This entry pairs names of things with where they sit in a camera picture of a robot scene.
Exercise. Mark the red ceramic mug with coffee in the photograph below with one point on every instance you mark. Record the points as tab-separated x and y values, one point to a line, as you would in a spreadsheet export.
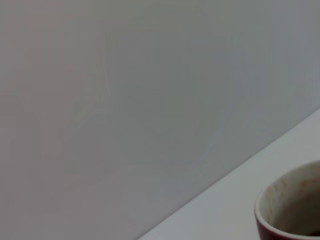
282	200

